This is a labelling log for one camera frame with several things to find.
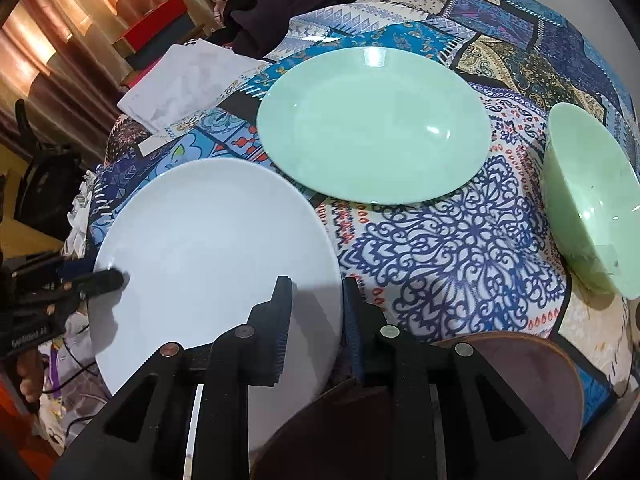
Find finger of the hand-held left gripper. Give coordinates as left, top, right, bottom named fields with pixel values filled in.
left=20, top=267, right=126, bottom=313
left=10, top=254, right=96, bottom=286

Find black chair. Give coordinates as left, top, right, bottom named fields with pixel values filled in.
left=12, top=99, right=85, bottom=241

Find brown round tray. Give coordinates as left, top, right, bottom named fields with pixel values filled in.
left=250, top=331, right=587, bottom=480

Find patterned patchwork tablecloth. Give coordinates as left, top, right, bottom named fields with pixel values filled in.
left=87, top=0, right=640, bottom=413

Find white plate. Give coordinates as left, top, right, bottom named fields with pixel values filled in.
left=89, top=158, right=345, bottom=456

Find green bowl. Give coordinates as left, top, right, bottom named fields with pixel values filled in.
left=542, top=102, right=640, bottom=301

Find white cloth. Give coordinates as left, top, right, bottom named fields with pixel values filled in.
left=117, top=41, right=272, bottom=133

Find person's left hand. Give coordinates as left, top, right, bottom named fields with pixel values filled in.
left=16, top=347, right=47, bottom=407

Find black cable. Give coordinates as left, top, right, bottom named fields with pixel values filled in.
left=42, top=345, right=103, bottom=403

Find brown striped curtain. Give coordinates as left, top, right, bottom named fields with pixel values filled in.
left=0, top=0, right=168, bottom=158

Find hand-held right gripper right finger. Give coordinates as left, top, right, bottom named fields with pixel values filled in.
left=341, top=276, right=581, bottom=480

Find green plate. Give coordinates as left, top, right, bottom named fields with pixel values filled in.
left=256, top=46, right=492, bottom=206

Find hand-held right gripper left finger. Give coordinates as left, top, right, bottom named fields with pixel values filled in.
left=50, top=276, right=296, bottom=480

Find red box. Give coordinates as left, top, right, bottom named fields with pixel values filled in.
left=112, top=0, right=206, bottom=58

